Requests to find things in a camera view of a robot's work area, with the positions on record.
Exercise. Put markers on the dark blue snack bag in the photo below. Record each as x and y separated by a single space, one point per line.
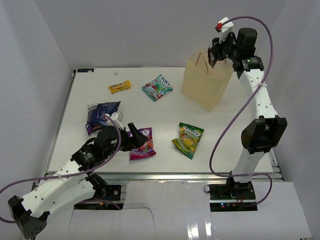
96 115

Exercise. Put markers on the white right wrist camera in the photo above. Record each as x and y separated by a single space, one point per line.
224 27

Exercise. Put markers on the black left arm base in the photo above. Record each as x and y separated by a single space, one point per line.
104 196

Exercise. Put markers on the blue label sticker left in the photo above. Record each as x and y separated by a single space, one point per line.
85 70

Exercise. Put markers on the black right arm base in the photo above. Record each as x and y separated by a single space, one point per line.
223 200

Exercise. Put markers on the teal Fox's candy bag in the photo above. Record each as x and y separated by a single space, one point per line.
157 88

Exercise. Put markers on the purple Fox's candy bag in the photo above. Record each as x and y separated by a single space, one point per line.
146 150

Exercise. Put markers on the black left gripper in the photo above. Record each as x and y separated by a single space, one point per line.
138 139

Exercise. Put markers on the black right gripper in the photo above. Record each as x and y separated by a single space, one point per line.
217 47

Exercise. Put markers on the aluminium table front rail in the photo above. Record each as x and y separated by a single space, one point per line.
163 176

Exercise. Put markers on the beige paper bag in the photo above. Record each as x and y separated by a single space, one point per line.
203 84

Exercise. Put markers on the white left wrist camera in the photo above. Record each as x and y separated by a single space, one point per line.
115 119

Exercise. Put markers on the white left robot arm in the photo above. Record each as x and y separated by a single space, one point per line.
75 182

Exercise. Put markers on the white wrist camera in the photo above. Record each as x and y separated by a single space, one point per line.
115 119
224 27

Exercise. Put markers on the green Fox's candy bag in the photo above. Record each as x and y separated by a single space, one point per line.
189 138

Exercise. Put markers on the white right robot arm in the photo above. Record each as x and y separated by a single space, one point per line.
266 127

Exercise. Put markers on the yellow M&M's candy packet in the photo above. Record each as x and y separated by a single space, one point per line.
120 87

